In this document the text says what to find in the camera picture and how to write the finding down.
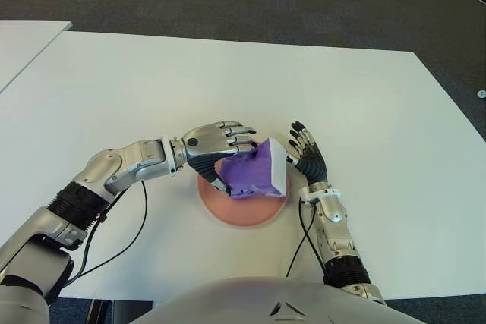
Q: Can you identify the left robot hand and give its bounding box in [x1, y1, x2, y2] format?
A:
[181, 120, 257, 197]

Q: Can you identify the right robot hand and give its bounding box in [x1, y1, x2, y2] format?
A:
[284, 120, 328, 187]

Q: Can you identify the purple tissue paper pack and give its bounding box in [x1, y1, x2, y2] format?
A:
[214, 136, 288, 202]

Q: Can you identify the pink round plate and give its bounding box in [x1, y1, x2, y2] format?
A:
[197, 164, 292, 229]

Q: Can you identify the silver robot torso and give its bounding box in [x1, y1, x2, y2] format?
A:
[131, 277, 415, 324]

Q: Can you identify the white side table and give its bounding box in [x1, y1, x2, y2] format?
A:
[0, 20, 73, 93]

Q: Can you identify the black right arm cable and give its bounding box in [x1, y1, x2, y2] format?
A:
[285, 198, 322, 278]

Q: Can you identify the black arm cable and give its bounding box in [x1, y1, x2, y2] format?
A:
[56, 179, 148, 291]
[285, 198, 322, 278]

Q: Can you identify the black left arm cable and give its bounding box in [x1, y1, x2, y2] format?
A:
[56, 179, 148, 291]

